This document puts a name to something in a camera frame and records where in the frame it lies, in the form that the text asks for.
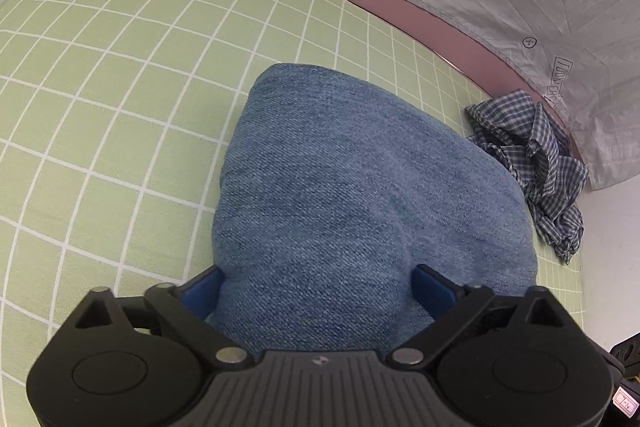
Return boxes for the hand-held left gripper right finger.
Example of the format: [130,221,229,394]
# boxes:
[387,263,568,366]

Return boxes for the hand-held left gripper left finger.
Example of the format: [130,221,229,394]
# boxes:
[74,267,251,366]

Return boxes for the blue denim jeans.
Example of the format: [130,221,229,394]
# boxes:
[202,63,540,363]

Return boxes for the blue plaid shirt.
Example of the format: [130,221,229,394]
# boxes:
[465,89,591,265]

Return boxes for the pink board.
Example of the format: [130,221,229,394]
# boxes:
[70,0,586,162]

